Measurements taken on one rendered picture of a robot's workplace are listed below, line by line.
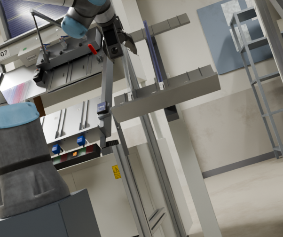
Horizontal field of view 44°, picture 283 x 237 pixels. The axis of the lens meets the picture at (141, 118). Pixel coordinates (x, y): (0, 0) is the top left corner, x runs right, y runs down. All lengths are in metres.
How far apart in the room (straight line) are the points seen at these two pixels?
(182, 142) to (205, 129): 3.19
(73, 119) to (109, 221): 0.54
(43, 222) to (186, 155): 0.70
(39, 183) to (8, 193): 0.06
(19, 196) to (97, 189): 0.98
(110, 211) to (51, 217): 1.00
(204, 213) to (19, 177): 0.76
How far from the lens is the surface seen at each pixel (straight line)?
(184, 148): 1.28
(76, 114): 1.46
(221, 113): 4.49
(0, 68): 2.20
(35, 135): 0.77
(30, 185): 0.74
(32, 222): 0.72
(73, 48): 1.76
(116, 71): 1.99
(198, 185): 1.30
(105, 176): 1.67
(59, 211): 0.70
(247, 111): 4.53
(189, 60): 4.57
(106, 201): 1.69
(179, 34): 4.65
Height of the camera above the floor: 0.60
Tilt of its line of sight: 5 degrees up
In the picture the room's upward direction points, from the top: 18 degrees counter-clockwise
